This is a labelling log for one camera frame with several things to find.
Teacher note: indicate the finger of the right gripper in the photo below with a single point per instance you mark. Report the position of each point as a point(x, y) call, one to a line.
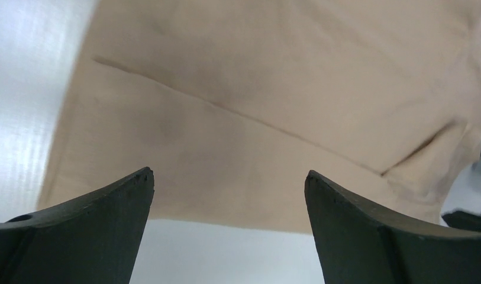
point(463, 220)

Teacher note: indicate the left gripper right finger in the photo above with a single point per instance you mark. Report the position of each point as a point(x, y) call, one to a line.
point(360, 241)

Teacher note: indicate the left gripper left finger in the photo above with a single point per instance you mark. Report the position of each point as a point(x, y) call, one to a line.
point(93, 238)

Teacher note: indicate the beige t shirt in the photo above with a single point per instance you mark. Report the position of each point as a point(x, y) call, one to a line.
point(232, 103)

